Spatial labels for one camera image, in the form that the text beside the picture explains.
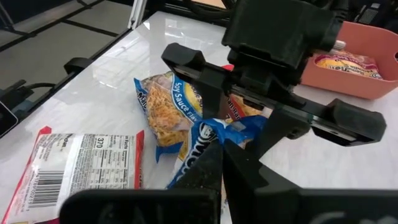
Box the pink ramen packet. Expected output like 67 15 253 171
313 50 384 81

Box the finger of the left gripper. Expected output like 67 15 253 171
195 67 233 119
247 104 312 158

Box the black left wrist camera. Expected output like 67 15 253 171
221 0 346 71

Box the coral plastic bin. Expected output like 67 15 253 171
300 21 398 100

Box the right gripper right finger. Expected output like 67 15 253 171
222 139 301 224

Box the blue soy sauce ramen packet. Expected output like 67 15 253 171
133 70 224 164
166 114 269 190

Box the orange chicken ramen packet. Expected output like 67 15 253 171
0 125 146 224
219 63 265 122

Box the light wooden side board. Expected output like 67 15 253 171
191 0 227 9

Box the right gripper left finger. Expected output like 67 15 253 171
167 140 224 192

